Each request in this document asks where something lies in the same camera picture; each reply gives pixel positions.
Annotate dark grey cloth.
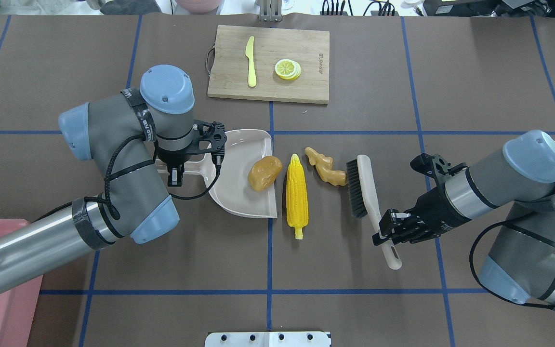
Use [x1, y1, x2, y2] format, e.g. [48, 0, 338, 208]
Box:
[100, 0, 161, 15]

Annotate yellow lemon slices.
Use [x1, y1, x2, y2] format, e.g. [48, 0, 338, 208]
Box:
[275, 58, 302, 80]

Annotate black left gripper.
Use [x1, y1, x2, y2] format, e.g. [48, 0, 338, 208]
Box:
[155, 120, 227, 187]

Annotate tan toy ginger root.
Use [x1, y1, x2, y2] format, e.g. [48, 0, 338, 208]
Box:
[304, 147, 347, 187]

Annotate pink plastic bin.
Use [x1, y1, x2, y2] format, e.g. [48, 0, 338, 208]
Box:
[0, 219, 42, 347]

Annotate brown toy potato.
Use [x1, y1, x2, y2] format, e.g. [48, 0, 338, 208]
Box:
[247, 156, 283, 192]

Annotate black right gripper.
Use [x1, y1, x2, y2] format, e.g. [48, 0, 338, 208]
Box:
[372, 190, 471, 246]

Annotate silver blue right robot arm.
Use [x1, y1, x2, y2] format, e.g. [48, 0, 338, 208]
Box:
[372, 130, 555, 312]

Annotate beige plastic dustpan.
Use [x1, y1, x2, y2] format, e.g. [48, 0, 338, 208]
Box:
[155, 129, 278, 219]

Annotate yellow plastic knife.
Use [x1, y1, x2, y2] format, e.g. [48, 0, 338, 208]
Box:
[244, 36, 256, 88]

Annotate yellow toy corn cob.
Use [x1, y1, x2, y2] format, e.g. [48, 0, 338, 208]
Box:
[286, 154, 309, 240]

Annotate pink bowl with clear pieces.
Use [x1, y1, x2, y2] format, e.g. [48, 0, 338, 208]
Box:
[175, 0, 224, 14]

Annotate beige hand brush black bristles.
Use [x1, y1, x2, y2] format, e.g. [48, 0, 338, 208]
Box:
[346, 154, 402, 270]

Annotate aluminium frame post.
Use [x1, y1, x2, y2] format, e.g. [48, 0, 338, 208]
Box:
[255, 0, 283, 22]

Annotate wooden cutting board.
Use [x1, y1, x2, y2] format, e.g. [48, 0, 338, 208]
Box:
[207, 25, 330, 105]

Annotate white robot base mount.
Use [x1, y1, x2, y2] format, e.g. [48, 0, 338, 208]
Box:
[204, 331, 332, 347]

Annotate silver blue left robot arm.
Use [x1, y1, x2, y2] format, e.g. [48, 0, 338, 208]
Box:
[0, 65, 227, 294]

